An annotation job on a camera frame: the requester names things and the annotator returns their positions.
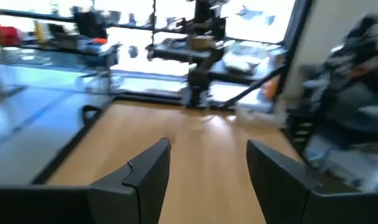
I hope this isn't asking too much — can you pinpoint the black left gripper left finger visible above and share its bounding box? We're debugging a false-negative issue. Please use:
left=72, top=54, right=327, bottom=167
left=89, top=138, right=172, bottom=224

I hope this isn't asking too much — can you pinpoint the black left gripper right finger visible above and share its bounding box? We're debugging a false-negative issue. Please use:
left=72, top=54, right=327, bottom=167
left=246, top=139, right=323, bottom=224

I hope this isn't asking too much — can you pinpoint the clear plastic bin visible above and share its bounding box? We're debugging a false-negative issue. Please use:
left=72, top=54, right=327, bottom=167
left=235, top=99, right=286, bottom=128

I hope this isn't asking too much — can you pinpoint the black diagonal beam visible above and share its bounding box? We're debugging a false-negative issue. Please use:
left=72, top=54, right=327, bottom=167
left=226, top=63, right=286, bottom=108

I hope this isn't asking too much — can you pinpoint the black box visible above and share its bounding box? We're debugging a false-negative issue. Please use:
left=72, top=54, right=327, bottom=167
left=73, top=10, right=108, bottom=40

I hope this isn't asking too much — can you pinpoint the yellow container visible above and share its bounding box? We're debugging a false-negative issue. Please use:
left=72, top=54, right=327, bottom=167
left=32, top=19, right=46, bottom=42

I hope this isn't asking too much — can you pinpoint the red object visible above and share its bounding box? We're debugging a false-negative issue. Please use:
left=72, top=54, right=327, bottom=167
left=0, top=24, right=22, bottom=47

